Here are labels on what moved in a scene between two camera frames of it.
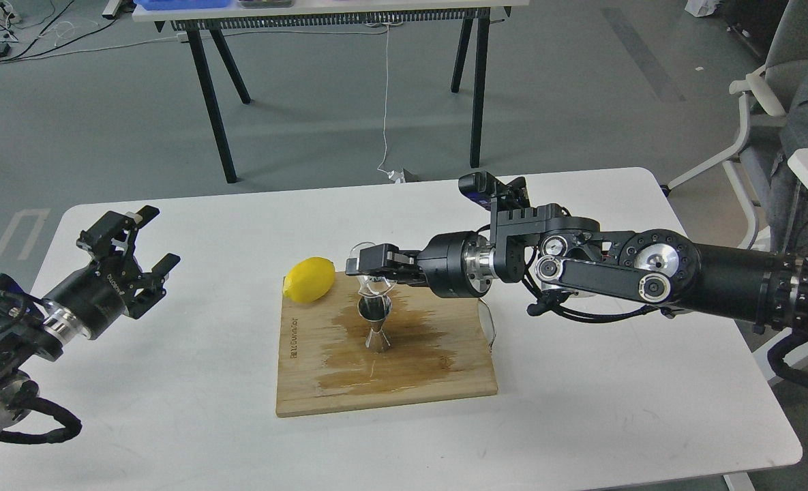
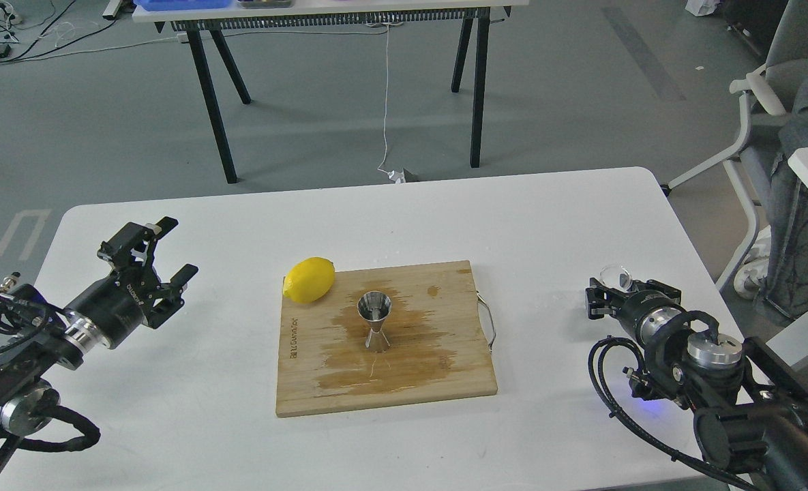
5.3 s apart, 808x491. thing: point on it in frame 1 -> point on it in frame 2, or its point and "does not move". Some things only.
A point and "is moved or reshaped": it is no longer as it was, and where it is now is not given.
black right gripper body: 458,264 -> 658,318
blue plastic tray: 159,5 does not move
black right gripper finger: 381,255 -> 654,287
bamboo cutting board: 440,349 does not move
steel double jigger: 376,309 does not move
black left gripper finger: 154,288 -> 170,300
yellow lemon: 309,279 does not move
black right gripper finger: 404,275 -> 602,300
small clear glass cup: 371,286 is moved or reshaped
